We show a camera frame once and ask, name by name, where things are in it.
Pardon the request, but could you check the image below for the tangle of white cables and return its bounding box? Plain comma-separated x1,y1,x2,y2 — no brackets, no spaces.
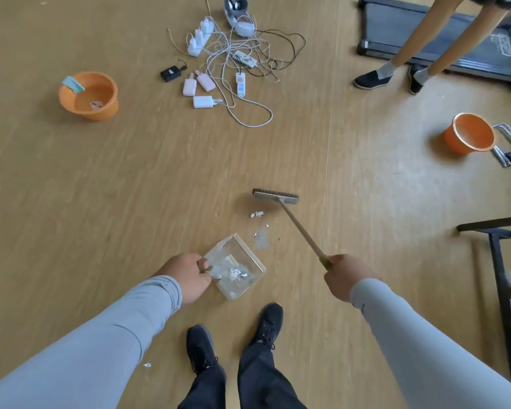
166,0,307,129

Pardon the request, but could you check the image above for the white charger brick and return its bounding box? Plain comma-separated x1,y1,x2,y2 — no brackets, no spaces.
192,95,224,110

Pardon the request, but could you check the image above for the white power strip with plugs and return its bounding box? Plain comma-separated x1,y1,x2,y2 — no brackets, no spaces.
186,16,216,58

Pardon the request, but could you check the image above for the grey white neck massager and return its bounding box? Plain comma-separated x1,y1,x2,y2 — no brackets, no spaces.
223,0,256,38

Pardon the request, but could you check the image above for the black right shoe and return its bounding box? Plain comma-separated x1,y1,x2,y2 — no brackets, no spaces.
249,303,284,350

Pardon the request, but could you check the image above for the person's right hand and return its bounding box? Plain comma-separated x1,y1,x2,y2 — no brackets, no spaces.
323,254,383,304

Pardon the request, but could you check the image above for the black left shoe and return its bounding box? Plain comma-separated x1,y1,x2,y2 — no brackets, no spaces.
186,324,227,375

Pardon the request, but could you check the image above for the small white grey power strip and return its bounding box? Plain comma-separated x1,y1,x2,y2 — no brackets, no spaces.
233,49,258,69

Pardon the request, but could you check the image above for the black shoe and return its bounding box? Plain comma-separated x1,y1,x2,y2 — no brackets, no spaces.
186,324,227,375
249,303,284,350

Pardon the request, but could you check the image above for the person's right leg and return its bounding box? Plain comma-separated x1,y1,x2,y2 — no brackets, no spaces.
237,343,307,409

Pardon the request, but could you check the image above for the person's left hand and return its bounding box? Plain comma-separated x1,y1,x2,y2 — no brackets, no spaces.
153,252,217,306

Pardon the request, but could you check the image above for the person's left forearm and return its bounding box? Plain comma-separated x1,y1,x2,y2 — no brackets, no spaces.
0,275,183,409

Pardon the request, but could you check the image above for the black treadmill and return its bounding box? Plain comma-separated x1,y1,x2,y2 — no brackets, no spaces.
357,0,511,84

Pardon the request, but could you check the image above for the orange plastic basin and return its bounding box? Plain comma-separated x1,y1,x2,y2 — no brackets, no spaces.
58,71,119,122
442,112,496,157

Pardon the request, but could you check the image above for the long-handled broom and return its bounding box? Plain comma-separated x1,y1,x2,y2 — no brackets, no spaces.
252,187,333,271

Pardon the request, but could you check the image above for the black padded bench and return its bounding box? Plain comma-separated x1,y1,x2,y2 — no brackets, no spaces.
456,215,511,393

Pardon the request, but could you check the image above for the person's left leg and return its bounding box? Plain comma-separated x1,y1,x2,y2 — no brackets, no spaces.
177,364,227,409

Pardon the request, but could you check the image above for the clear plastic dustpan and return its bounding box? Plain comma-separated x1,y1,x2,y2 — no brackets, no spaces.
195,233,267,302

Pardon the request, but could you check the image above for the teal folded cloth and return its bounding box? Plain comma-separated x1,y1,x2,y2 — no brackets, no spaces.
61,75,86,94

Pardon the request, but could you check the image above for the person's leg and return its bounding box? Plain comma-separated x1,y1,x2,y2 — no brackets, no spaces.
237,343,307,409
177,364,227,409

